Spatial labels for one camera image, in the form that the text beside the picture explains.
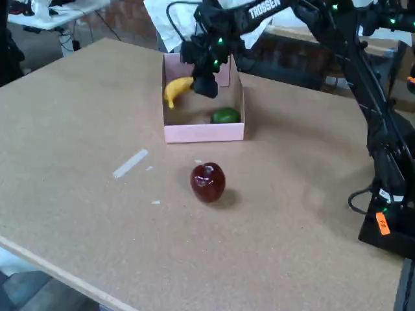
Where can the dark red toy pomegranate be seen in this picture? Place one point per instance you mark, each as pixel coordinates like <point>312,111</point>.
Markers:
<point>207,183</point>

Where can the round green toy fruit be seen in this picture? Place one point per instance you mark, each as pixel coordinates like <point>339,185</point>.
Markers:
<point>225,115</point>

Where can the white labelled carton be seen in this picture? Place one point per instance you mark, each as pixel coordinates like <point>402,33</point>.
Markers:
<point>337,82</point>

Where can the small orange object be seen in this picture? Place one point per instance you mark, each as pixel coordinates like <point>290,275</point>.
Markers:
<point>411,81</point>

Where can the small black camera box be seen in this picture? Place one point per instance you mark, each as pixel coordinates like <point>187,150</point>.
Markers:
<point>189,52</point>

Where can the white crumpled sheet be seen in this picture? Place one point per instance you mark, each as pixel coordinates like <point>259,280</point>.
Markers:
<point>162,32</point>

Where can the pink cardboard box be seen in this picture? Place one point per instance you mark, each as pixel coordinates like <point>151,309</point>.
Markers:
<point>201,133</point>

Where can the white background table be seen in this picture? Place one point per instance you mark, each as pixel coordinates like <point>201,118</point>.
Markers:
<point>65,14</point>

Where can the white crumpled cloth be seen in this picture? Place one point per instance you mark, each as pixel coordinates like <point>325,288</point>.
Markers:
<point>42,9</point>

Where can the long white tape strip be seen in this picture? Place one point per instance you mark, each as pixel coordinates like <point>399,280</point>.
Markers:
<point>130,163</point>

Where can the black bulky object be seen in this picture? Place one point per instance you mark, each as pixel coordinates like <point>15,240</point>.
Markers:
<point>9,58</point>

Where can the yellow toy banana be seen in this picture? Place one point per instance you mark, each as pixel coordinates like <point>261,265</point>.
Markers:
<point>176,88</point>

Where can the brown wooden bench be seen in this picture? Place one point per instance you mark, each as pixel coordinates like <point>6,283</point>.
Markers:
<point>291,32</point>

